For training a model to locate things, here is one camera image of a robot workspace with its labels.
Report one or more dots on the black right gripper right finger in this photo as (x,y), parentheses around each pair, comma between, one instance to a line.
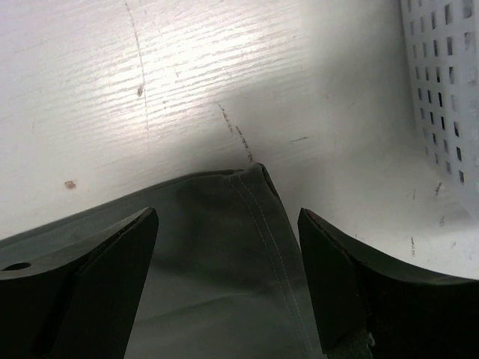
(368,304)

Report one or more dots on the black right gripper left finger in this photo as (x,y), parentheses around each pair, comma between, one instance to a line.
(79,301)

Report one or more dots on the dark grey t-shirt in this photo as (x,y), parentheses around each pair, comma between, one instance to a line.
(226,279)

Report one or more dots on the white plastic mesh basket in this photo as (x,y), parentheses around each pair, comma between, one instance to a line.
(441,40)

